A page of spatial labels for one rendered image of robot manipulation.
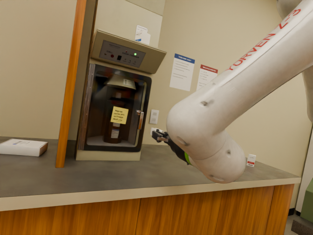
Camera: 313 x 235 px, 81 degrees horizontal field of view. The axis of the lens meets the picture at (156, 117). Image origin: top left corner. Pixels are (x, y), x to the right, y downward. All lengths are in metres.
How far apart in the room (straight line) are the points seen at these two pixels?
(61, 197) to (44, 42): 0.95
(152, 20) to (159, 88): 0.61
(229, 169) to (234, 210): 0.76
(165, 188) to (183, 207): 0.18
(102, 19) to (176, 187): 0.80
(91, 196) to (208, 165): 0.41
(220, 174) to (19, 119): 1.18
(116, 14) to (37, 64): 0.60
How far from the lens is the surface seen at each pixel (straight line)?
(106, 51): 0.87
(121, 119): 0.92
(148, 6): 1.06
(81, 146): 0.92
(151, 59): 0.91
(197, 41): 1.75
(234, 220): 1.21
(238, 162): 0.44
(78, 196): 0.68
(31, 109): 1.34
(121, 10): 1.00
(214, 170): 0.43
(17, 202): 0.68
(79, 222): 0.76
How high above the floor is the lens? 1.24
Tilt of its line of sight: 3 degrees down
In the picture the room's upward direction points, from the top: 9 degrees clockwise
